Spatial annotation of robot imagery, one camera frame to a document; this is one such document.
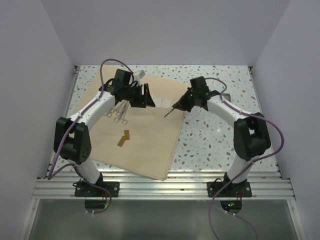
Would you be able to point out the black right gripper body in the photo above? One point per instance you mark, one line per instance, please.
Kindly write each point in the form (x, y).
(192, 100)

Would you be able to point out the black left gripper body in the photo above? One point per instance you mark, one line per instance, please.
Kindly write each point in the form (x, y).
(134, 91)

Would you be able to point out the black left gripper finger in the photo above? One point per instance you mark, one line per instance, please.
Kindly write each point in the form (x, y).
(137, 102)
(147, 100)

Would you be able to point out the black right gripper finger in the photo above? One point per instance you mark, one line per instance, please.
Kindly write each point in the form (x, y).
(189, 94)
(183, 104)

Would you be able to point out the steel forceps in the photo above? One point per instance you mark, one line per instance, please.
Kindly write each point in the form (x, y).
(121, 113)

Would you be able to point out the steel scissors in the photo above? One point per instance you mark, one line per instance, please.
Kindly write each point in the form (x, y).
(111, 111)

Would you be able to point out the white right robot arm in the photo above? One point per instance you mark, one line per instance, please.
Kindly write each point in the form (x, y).
(250, 133)

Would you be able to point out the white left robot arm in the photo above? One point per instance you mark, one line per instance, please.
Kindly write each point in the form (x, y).
(72, 134)

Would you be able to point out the metal instrument tray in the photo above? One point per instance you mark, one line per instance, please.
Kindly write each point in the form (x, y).
(227, 96)

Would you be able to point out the brown indicator tape strip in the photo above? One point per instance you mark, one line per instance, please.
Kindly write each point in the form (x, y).
(125, 137)

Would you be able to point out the beige cloth drape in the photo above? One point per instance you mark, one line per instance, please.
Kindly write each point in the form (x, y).
(153, 138)

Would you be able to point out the aluminium rail frame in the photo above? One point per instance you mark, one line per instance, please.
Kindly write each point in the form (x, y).
(204, 153)

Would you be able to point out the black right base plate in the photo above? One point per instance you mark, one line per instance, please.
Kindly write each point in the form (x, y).
(233, 190)

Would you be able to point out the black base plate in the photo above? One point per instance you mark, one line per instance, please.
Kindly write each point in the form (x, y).
(233, 190)
(85, 190)

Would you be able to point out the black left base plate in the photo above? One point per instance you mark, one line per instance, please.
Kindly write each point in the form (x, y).
(85, 190)

